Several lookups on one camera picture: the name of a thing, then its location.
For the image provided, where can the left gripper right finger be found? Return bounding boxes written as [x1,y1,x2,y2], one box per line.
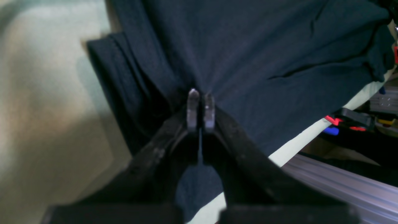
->
[203,95,360,224]

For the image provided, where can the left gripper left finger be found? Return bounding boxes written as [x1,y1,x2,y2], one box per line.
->
[42,89,201,224]

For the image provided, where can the dark navy T-shirt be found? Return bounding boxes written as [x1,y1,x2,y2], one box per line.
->
[87,0,394,219]

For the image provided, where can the light green table cloth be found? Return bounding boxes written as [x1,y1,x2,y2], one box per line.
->
[1,0,394,224]

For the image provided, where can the blue orange bar clamp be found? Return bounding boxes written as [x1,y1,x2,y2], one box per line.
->
[322,108,374,136]

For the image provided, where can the aluminium frame post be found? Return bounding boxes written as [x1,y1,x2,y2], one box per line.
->
[282,155,398,224]

